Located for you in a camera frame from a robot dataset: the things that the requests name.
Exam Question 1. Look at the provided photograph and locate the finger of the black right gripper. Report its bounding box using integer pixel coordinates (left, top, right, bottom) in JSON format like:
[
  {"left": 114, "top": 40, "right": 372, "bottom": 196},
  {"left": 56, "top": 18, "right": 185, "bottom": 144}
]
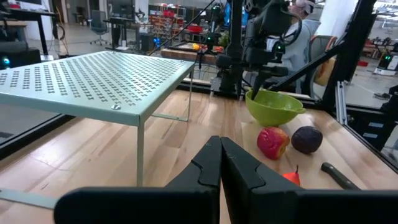
[
  {"left": 253, "top": 74, "right": 271, "bottom": 101},
  {"left": 250, "top": 74, "right": 265, "bottom": 101}
]

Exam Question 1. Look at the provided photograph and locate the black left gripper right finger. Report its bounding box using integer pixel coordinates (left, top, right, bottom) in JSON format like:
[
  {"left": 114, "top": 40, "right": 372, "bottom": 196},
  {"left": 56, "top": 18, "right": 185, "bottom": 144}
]
[{"left": 220, "top": 136, "right": 398, "bottom": 224}]

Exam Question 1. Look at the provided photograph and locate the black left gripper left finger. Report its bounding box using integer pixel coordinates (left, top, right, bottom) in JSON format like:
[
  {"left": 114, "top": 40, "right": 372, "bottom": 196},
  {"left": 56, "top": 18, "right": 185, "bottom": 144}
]
[{"left": 53, "top": 135, "right": 222, "bottom": 224}]

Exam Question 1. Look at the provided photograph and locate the green plastic colander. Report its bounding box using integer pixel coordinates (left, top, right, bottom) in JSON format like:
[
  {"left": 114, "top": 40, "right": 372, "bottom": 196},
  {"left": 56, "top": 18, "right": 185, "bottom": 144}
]
[{"left": 244, "top": 88, "right": 307, "bottom": 128}]

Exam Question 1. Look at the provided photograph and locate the red-orange pear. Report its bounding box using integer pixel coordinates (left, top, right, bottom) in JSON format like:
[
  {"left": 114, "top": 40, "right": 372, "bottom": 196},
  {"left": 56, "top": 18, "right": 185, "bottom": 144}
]
[{"left": 282, "top": 164, "right": 301, "bottom": 187}]

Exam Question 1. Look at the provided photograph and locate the red apple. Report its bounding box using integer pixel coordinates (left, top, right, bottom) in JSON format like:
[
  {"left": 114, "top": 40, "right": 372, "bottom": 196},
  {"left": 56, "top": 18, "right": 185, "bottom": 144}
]
[{"left": 256, "top": 126, "right": 290, "bottom": 161}]

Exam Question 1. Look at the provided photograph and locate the dark wrinkled avocado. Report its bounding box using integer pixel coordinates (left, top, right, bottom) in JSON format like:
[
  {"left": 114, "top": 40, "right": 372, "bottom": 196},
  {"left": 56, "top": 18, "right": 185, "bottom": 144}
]
[{"left": 290, "top": 125, "right": 323, "bottom": 155}]

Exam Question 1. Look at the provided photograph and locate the seated person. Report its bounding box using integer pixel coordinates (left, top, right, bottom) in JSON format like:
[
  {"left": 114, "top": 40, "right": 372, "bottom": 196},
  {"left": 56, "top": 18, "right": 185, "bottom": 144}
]
[{"left": 267, "top": 0, "right": 323, "bottom": 94}]

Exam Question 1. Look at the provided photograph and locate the grey chair with orange trim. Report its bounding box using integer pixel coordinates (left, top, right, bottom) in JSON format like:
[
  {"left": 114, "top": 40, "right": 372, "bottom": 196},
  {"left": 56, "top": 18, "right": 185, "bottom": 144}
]
[{"left": 303, "top": 34, "right": 338, "bottom": 97}]

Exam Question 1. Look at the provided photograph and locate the neighbouring wooden table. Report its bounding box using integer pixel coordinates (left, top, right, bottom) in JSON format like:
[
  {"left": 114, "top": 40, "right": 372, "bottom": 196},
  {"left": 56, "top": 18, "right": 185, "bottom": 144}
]
[{"left": 160, "top": 46, "right": 218, "bottom": 65}]

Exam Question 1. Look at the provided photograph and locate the white device with green light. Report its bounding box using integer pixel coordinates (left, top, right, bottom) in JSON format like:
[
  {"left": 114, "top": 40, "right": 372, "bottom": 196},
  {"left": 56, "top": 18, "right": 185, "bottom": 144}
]
[{"left": 374, "top": 53, "right": 398, "bottom": 77}]

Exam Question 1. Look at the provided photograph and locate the shelving with red bins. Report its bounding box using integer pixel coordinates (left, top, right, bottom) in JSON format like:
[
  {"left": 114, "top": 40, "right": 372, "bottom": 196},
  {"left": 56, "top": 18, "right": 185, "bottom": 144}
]
[{"left": 148, "top": 3, "right": 187, "bottom": 40}]

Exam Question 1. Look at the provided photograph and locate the black standing desk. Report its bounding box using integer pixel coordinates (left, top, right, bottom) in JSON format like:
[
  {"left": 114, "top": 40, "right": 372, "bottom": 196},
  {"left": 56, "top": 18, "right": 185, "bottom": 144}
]
[{"left": 104, "top": 16, "right": 137, "bottom": 50}]

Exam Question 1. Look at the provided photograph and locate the pale green perforated metal shelf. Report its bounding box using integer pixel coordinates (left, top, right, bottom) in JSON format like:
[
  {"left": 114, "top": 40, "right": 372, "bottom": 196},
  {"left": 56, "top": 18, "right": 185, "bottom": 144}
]
[{"left": 0, "top": 50, "right": 196, "bottom": 210}]

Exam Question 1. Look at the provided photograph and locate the black office chair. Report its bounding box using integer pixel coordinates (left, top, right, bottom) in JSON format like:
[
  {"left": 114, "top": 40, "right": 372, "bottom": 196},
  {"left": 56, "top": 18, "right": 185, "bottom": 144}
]
[{"left": 89, "top": 9, "right": 111, "bottom": 46}]

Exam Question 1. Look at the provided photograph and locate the black computer tower blue light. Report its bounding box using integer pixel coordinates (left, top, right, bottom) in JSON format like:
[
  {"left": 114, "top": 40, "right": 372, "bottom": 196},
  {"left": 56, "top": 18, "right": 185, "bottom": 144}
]
[{"left": 0, "top": 42, "right": 42, "bottom": 71}]

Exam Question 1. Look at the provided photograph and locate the silver aluminium rail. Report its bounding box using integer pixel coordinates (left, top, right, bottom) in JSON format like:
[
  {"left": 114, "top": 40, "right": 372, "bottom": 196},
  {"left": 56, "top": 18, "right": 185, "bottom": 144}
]
[{"left": 335, "top": 81, "right": 348, "bottom": 126}]

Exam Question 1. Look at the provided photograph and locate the black-handled kitchen knife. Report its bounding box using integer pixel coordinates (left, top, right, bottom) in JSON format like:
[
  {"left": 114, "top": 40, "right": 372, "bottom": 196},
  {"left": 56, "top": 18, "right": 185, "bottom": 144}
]
[{"left": 320, "top": 162, "right": 361, "bottom": 190}]

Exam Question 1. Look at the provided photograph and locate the long black cable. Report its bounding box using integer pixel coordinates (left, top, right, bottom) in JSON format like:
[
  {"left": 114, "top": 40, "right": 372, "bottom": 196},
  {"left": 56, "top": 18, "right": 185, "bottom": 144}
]
[{"left": 148, "top": 0, "right": 216, "bottom": 57}]

